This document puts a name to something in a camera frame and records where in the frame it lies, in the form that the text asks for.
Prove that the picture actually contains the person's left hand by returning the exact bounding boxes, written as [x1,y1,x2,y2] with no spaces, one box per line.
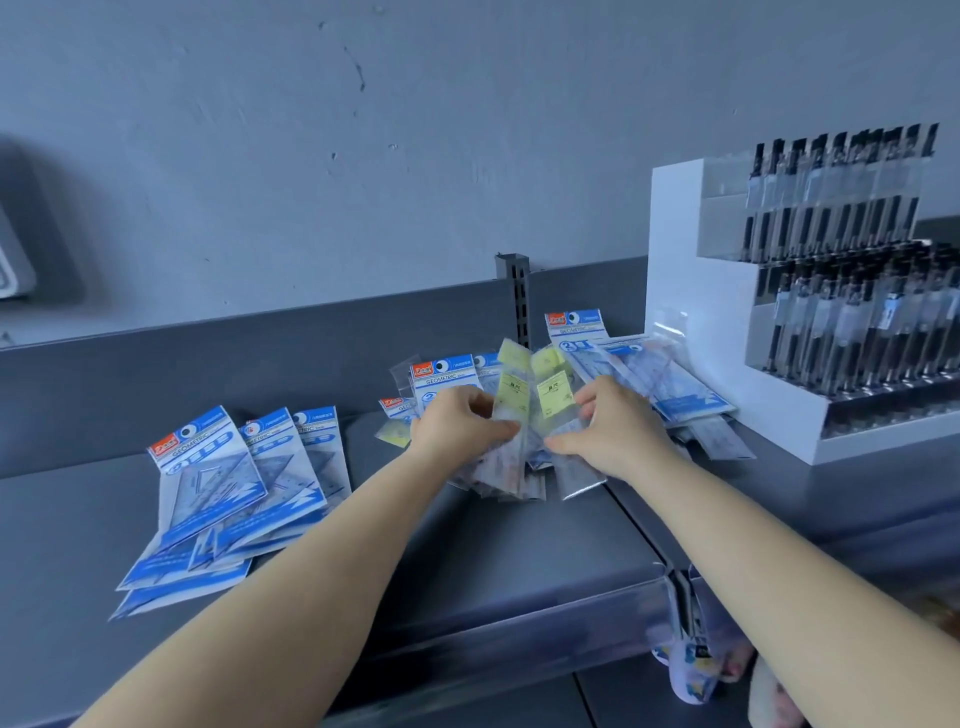
[408,386,521,481]

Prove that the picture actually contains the person's right hand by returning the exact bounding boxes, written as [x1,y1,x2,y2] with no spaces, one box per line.
[543,374,680,485]

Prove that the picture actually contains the pile of mixed packaged rulers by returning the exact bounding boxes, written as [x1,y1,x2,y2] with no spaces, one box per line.
[374,308,757,502]

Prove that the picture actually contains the clear straight ruler packet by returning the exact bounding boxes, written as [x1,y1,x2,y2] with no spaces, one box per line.
[470,337,535,502]
[528,346,609,502]

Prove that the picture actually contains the pile of blue set-square packets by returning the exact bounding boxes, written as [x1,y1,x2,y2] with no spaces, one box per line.
[108,404,354,622]

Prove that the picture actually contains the person's right forearm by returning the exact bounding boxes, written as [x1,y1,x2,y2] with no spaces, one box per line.
[644,442,960,728]

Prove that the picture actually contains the person's left forearm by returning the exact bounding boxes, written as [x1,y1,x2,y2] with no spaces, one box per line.
[74,449,451,728]

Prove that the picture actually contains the white tiered pen display stand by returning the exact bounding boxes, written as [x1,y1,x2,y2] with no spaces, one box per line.
[644,157,960,466]

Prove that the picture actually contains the grey shelf back panel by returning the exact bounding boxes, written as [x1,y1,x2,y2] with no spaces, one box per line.
[0,217,960,481]

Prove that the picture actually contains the rows of black gel pens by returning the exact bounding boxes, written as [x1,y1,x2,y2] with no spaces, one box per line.
[740,122,960,399]

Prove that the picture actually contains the grey slotted shelf post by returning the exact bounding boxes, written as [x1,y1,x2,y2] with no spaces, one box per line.
[494,253,532,354]

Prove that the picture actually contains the white wall router box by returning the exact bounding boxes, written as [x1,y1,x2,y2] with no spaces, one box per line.
[0,202,37,301]

